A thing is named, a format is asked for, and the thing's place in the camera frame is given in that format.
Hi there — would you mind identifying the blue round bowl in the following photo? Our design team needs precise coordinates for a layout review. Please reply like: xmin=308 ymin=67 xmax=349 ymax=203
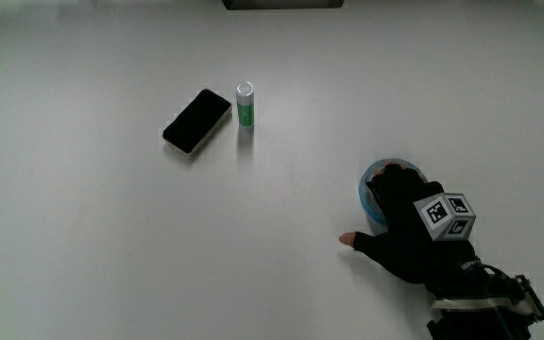
xmin=357 ymin=158 xmax=428 ymax=226

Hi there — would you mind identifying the person's right forearm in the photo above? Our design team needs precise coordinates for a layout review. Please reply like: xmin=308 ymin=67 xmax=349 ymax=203
xmin=425 ymin=306 xmax=536 ymax=340

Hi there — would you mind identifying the person's right hand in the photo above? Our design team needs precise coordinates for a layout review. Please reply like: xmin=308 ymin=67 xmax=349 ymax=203
xmin=338 ymin=161 xmax=544 ymax=325

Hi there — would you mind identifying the black whiteboard eraser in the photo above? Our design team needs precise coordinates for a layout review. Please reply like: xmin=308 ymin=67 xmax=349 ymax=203
xmin=161 ymin=88 xmax=233 ymax=157

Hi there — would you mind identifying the dark monitor base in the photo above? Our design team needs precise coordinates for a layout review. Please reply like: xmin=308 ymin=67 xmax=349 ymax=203
xmin=221 ymin=0 xmax=346 ymax=11

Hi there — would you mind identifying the green glue stick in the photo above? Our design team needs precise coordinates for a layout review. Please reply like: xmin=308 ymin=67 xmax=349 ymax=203
xmin=235 ymin=81 xmax=256 ymax=128

